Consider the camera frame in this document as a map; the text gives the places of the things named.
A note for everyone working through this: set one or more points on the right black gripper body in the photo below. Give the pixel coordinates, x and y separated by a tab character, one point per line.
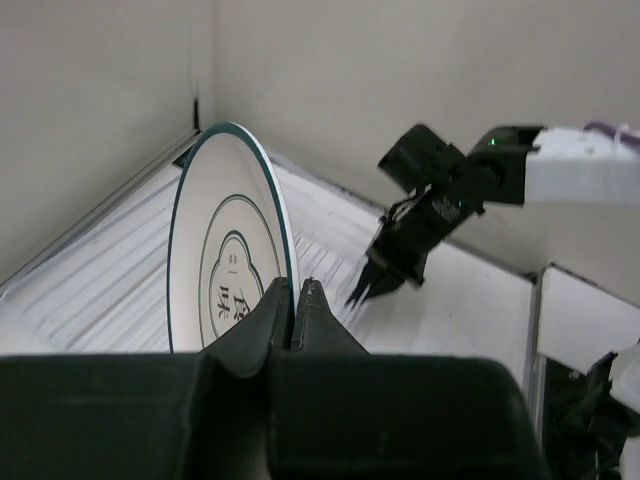
413	228

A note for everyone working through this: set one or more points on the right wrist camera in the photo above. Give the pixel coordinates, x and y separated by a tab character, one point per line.
420	158

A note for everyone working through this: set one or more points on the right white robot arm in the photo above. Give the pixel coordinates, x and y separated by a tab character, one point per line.
510	165

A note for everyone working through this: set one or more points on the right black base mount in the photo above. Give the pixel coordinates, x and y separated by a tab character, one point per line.
584	427

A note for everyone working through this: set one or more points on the white plate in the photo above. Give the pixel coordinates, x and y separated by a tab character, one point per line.
230	237

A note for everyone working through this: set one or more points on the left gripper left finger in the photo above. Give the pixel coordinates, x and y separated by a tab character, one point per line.
143	416

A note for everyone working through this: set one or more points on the white wire dish rack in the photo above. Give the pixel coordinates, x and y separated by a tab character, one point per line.
106	292

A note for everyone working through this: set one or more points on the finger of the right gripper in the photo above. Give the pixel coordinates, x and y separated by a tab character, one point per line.
383	284
369	272

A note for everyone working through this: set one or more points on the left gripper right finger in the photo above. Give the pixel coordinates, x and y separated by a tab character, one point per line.
337	411

